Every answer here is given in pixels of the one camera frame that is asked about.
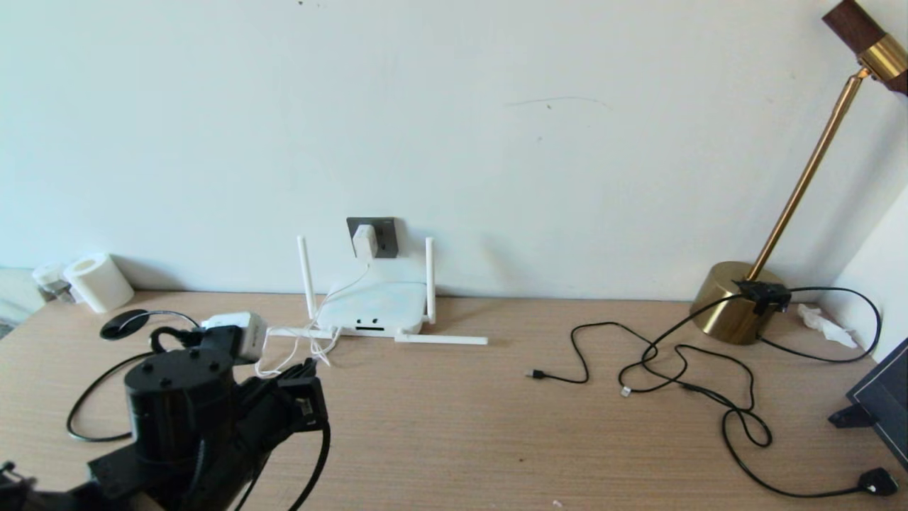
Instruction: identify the black lamp power cable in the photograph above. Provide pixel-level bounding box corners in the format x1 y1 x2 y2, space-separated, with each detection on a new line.
621 287 900 501

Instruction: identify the black clip on lamp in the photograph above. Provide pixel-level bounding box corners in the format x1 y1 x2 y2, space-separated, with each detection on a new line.
734 282 792 317

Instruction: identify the crumpled white tissue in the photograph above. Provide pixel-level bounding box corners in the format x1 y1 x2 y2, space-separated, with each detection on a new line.
797 304 859 351

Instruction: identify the black left wrist camera cable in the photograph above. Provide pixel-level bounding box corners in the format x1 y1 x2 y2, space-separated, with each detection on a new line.
148 325 333 511

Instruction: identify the brass desk lamp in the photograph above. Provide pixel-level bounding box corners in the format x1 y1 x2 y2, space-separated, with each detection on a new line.
690 0 908 348

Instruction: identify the black plastic stand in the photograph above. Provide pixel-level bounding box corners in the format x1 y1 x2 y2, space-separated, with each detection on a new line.
829 406 875 432

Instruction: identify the grey wall socket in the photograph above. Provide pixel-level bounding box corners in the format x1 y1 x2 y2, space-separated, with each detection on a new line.
346 217 398 259

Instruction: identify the black cable with white tip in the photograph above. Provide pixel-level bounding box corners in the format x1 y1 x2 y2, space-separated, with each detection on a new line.
620 345 757 416

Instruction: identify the black oval desk grommet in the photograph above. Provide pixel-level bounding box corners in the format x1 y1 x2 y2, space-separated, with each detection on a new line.
100 309 151 341

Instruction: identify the black USB cable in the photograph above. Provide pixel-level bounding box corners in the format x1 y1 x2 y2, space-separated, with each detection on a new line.
526 324 687 390

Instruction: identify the white router with four antennas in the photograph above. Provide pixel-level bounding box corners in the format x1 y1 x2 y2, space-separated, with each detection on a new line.
266 236 489 346

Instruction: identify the white paper roll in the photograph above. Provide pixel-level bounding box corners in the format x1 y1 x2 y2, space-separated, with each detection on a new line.
64 253 135 314

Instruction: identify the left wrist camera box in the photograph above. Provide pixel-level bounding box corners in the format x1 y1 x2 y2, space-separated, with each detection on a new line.
202 312 269 365

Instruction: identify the black ethernet cable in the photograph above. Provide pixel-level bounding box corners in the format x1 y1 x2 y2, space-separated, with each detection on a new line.
67 309 204 443

